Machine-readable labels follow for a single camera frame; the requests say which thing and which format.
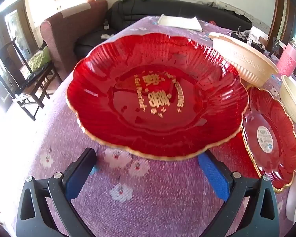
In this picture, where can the black leather sofa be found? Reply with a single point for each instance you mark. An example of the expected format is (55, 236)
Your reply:
(177, 8)

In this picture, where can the large red scalloped plate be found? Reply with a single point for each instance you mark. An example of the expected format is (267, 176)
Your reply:
(113, 61)

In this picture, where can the brown armchair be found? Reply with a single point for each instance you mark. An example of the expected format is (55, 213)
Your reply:
(64, 37)

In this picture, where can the wooden glass door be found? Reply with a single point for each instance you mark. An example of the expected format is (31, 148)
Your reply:
(14, 29)

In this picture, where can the white paper pad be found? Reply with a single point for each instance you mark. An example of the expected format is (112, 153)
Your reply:
(180, 21)

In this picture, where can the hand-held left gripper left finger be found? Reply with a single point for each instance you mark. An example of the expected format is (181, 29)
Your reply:
(75, 185)

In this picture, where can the small cream ribbed bowl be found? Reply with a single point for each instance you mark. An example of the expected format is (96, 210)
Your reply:
(293, 101)

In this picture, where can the dark wooden chair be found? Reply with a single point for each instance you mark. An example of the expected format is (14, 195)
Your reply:
(32, 88)

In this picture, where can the large cream ribbed bowl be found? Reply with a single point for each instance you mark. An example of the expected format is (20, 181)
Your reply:
(246, 64)

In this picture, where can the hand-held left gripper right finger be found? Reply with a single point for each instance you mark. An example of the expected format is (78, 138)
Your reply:
(213, 175)

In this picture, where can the small red scalloped plate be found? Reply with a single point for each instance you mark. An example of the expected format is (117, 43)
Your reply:
(278, 118)

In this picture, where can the purple floral tablecloth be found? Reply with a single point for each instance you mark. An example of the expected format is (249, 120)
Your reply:
(138, 214)

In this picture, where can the black battery box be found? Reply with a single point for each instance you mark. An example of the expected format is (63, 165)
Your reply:
(238, 34)

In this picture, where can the green cushion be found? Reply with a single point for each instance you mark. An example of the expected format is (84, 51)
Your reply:
(38, 60)

